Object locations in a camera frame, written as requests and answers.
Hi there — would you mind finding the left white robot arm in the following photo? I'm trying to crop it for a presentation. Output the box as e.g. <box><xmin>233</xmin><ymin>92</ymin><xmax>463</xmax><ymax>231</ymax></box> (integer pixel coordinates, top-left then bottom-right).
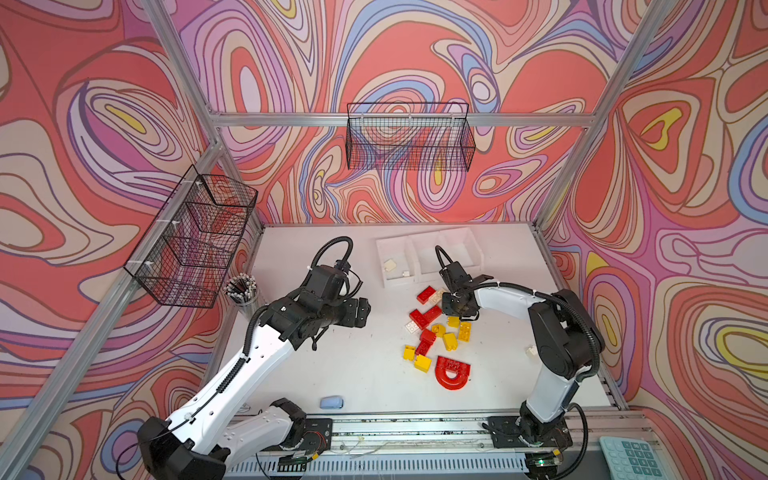
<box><xmin>137</xmin><ymin>260</ymin><xmax>371</xmax><ymax>479</ymax></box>

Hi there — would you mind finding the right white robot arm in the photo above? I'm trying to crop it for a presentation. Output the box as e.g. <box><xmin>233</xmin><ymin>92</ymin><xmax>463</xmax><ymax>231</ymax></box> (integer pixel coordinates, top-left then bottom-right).
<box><xmin>439</xmin><ymin>261</ymin><xmax>605</xmax><ymax>446</ymax></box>

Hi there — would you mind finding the yellow long lego brick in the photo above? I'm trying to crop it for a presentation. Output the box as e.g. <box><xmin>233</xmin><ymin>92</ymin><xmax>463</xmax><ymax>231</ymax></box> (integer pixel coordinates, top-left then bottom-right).
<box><xmin>458</xmin><ymin>322</ymin><xmax>472</xmax><ymax>343</ymax></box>

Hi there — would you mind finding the yellow round lego piece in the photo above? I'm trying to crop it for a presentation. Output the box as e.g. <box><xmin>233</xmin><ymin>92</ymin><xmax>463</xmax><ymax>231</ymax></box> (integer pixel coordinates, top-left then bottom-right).
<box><xmin>431</xmin><ymin>323</ymin><xmax>446</xmax><ymax>338</ymax></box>

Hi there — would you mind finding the yellow lego brick centre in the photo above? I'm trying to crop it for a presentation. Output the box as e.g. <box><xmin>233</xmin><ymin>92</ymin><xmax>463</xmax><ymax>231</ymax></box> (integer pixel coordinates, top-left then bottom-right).
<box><xmin>442</xmin><ymin>333</ymin><xmax>458</xmax><ymax>351</ymax></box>

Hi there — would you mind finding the red narrow lego brick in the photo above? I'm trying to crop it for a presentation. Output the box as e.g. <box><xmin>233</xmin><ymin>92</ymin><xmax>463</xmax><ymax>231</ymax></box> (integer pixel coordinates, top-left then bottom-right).
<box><xmin>415</xmin><ymin>329</ymin><xmax>437</xmax><ymax>356</ymax></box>

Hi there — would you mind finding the right translucent plastic bin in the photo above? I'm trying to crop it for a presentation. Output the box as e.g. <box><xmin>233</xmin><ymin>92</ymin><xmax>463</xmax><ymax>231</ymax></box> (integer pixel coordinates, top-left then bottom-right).
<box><xmin>438</xmin><ymin>227</ymin><xmax>485</xmax><ymax>276</ymax></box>

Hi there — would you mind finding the translucent plastic bin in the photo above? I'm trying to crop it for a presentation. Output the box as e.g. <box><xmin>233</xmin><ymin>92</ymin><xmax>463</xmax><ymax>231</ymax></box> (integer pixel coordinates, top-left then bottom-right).
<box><xmin>438</xmin><ymin>227</ymin><xmax>485</xmax><ymax>276</ymax></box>
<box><xmin>409</xmin><ymin>231</ymin><xmax>444</xmax><ymax>283</ymax></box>
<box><xmin>376</xmin><ymin>236</ymin><xmax>417</xmax><ymax>289</ymax></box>

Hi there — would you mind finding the small cream lego brick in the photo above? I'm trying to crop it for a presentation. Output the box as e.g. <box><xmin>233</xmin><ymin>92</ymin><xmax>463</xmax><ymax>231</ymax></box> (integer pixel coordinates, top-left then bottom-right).
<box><xmin>405</xmin><ymin>321</ymin><xmax>421</xmax><ymax>334</ymax></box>

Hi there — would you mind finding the middle translucent plastic bin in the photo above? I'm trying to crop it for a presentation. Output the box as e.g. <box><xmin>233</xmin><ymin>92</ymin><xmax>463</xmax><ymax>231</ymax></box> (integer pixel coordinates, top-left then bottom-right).
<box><xmin>409</xmin><ymin>231</ymin><xmax>444</xmax><ymax>283</ymax></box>

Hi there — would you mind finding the yellow lego brick front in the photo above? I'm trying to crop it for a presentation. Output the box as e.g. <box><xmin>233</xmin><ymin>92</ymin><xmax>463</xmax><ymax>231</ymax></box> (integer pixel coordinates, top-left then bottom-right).
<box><xmin>413</xmin><ymin>355</ymin><xmax>432</xmax><ymax>373</ymax></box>

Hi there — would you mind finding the small yellow lego left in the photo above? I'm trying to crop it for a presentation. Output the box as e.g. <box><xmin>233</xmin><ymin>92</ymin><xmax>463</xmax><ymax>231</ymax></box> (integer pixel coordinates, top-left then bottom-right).
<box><xmin>403</xmin><ymin>346</ymin><xmax>417</xmax><ymax>362</ymax></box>

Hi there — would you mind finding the left translucent plastic bin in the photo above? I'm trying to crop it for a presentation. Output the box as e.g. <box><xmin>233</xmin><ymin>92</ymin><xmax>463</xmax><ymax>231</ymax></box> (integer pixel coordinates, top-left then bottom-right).
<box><xmin>376</xmin><ymin>236</ymin><xmax>417</xmax><ymax>289</ymax></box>

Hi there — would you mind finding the red arch lego piece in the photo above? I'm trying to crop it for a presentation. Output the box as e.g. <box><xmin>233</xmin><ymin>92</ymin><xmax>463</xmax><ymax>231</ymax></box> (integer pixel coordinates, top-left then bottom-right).
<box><xmin>435</xmin><ymin>356</ymin><xmax>471</xmax><ymax>391</ymax></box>

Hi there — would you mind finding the metal cup of pens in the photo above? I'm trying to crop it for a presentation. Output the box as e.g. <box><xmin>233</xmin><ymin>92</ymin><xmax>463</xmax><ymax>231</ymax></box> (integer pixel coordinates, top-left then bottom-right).
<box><xmin>225</xmin><ymin>273</ymin><xmax>263</xmax><ymax>320</ymax></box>

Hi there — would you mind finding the blue eraser block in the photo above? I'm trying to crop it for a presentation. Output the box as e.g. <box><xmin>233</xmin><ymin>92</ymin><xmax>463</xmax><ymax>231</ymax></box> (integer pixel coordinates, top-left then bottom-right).
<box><xmin>319</xmin><ymin>395</ymin><xmax>344</xmax><ymax>410</ymax></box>

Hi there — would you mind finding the green calculator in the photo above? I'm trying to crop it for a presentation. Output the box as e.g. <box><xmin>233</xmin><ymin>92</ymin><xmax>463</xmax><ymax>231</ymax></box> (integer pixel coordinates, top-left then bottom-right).
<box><xmin>599</xmin><ymin>436</ymin><xmax>666</xmax><ymax>480</ymax></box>

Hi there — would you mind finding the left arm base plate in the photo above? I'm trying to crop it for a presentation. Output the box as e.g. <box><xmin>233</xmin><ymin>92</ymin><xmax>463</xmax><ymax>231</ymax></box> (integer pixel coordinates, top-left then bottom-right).
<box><xmin>280</xmin><ymin>417</ymin><xmax>333</xmax><ymax>453</ymax></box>

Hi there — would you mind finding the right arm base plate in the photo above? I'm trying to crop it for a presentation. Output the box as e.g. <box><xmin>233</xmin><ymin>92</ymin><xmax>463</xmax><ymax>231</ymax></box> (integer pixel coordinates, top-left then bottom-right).
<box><xmin>481</xmin><ymin>416</ymin><xmax>573</xmax><ymax>449</ymax></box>

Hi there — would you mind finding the left black wire basket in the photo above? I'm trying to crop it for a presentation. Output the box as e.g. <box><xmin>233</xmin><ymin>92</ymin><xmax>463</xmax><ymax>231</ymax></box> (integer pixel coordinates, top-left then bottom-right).
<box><xmin>124</xmin><ymin>166</ymin><xmax>258</xmax><ymax>309</ymax></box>

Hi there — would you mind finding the black wire basket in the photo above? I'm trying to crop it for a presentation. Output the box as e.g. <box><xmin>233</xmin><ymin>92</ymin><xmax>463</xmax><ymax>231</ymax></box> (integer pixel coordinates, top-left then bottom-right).
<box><xmin>345</xmin><ymin>100</ymin><xmax>476</xmax><ymax>172</ymax></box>
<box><xmin>124</xmin><ymin>166</ymin><xmax>258</xmax><ymax>309</ymax></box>

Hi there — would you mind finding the back black wire basket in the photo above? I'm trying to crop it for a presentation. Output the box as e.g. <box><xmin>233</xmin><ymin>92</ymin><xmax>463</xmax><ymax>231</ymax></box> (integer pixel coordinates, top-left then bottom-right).
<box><xmin>345</xmin><ymin>100</ymin><xmax>476</xmax><ymax>172</ymax></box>

